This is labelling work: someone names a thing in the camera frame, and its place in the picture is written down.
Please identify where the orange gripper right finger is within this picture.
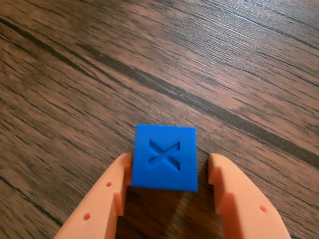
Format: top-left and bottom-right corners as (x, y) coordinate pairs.
(208, 153), (291, 239)

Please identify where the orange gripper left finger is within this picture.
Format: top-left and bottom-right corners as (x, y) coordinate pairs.
(53, 152), (133, 239)

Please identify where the blue cube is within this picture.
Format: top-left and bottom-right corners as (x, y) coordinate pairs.
(131, 123), (199, 193)

